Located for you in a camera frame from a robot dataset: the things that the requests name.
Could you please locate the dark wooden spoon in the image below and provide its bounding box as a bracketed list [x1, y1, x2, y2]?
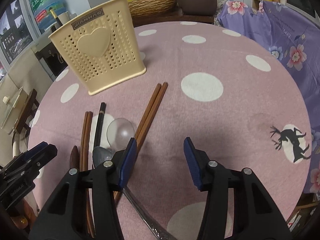
[69, 146, 80, 170]

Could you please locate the clear plastic ladle spoon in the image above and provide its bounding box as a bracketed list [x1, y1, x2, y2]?
[106, 118, 135, 152]

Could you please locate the white pot with lid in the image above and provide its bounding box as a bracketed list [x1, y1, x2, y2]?
[1, 87, 28, 134]

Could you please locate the metal spoon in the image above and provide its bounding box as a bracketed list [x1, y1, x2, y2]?
[92, 146, 176, 240]

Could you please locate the black chopstick on table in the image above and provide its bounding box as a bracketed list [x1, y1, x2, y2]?
[93, 102, 106, 148]

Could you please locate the water dispenser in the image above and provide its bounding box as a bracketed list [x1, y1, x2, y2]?
[35, 42, 68, 79]

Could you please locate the pink polka dot tablecloth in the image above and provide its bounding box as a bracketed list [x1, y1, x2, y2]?
[29, 22, 311, 239]

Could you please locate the beige perforated utensil holder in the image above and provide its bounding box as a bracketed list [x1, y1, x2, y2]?
[49, 0, 146, 95]

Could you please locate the black gold chopstick in holder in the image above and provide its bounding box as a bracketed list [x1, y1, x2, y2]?
[49, 8, 63, 29]

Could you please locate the blue water jug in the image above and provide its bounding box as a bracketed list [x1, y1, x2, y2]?
[29, 0, 67, 30]

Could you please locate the dark wooden counter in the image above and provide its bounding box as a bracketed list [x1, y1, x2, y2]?
[132, 7, 214, 27]

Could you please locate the purple floral cloth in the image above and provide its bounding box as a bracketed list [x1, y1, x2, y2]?
[217, 0, 319, 193]

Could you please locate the woven basket sink basin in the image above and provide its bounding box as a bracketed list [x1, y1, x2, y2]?
[129, 0, 177, 18]

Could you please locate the white microwave oven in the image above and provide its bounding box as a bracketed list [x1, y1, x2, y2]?
[285, 0, 319, 26]

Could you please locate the beige brown rice cooker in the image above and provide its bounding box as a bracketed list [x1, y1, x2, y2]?
[177, 0, 217, 16]

